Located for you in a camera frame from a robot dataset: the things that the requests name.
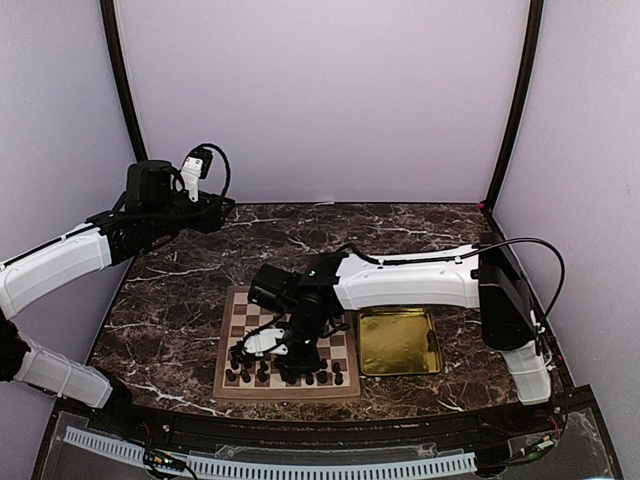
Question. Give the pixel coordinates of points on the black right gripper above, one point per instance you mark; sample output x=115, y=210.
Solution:
x=305, y=364

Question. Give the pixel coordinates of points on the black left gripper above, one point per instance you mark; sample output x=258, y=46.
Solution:
x=210, y=219

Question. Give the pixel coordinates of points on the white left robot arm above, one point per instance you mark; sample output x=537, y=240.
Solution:
x=26, y=278

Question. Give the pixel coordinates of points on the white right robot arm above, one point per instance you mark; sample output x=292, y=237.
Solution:
x=484, y=276

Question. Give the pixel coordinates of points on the gold metal tray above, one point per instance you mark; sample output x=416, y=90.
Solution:
x=392, y=341

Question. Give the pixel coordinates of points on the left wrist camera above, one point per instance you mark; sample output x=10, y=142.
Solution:
x=195, y=168

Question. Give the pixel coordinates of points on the black front rail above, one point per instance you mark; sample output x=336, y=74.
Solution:
x=447, y=430

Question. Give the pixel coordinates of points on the left black frame post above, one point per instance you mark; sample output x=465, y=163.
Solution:
x=119, y=71

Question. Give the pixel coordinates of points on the black frame post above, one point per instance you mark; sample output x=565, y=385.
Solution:
x=119, y=71
x=521, y=89

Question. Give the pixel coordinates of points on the white slotted cable duct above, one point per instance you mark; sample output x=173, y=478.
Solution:
x=245, y=463

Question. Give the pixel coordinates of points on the right black frame post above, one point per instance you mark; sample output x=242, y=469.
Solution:
x=521, y=89

